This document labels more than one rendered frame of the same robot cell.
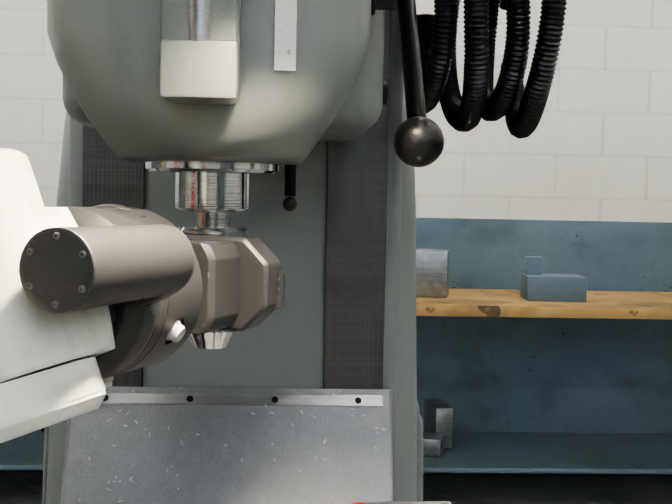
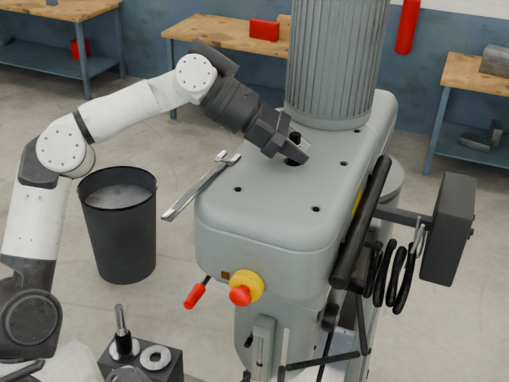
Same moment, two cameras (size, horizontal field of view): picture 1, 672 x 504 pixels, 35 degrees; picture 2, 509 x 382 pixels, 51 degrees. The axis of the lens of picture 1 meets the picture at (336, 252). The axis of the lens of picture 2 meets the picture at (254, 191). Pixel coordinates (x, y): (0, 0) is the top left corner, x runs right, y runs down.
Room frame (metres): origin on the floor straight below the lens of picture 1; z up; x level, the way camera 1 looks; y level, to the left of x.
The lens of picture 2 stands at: (-0.17, -0.21, 2.42)
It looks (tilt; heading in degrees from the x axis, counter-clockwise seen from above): 34 degrees down; 23
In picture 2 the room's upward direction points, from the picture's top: 3 degrees clockwise
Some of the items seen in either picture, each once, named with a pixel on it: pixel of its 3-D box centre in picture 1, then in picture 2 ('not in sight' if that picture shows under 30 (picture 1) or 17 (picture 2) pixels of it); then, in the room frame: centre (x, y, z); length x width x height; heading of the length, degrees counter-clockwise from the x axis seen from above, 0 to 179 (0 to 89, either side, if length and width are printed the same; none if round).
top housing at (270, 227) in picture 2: not in sight; (292, 191); (0.70, 0.08, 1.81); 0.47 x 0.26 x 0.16; 3
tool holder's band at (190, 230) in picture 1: (211, 234); not in sight; (0.69, 0.08, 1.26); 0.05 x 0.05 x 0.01
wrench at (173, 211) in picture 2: not in sight; (201, 183); (0.53, 0.19, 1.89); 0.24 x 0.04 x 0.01; 0
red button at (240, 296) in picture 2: not in sight; (241, 294); (0.43, 0.07, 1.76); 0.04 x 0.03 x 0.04; 93
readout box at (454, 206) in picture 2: not in sight; (450, 228); (1.00, -0.24, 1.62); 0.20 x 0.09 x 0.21; 3
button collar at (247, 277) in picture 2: not in sight; (246, 286); (0.46, 0.07, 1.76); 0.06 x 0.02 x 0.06; 93
